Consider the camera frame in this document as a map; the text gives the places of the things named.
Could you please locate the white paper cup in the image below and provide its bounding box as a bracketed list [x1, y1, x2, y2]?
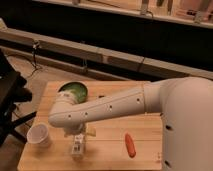
[27, 123, 51, 147]

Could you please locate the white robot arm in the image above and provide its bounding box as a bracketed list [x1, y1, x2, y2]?
[48, 77, 213, 171]

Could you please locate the black chair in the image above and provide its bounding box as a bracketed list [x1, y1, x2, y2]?
[0, 49, 36, 147]

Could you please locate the black cable on floor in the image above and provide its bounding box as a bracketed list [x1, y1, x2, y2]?
[30, 39, 43, 79]

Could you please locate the orange carrot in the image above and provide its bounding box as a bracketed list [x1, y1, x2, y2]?
[125, 134, 136, 158]

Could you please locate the white plastic bottle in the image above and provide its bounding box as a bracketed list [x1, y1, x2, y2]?
[71, 134, 85, 159]

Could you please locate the green ceramic bowl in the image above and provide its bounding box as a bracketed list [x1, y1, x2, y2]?
[59, 82, 88, 103]

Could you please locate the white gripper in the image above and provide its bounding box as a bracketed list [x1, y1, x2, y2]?
[63, 124, 96, 137]

